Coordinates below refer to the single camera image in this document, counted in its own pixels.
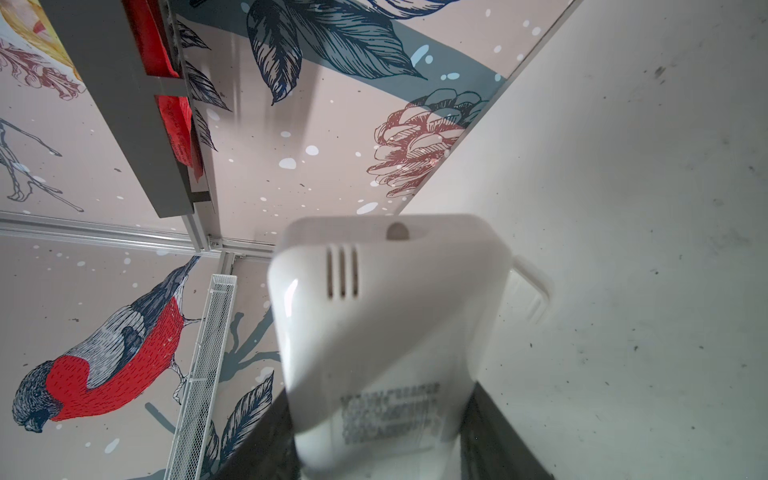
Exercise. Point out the white wire mesh basket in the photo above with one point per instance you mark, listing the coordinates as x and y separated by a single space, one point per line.
189 444

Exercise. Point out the black wall basket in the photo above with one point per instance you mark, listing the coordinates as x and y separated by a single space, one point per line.
98 38

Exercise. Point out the white battery cover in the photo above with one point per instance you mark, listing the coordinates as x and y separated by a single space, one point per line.
527 291

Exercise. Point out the white remote control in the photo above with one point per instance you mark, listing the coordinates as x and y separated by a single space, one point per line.
381 322

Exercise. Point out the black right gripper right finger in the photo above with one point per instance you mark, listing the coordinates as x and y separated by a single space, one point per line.
489 446

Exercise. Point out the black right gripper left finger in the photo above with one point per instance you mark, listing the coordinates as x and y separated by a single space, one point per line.
268 452

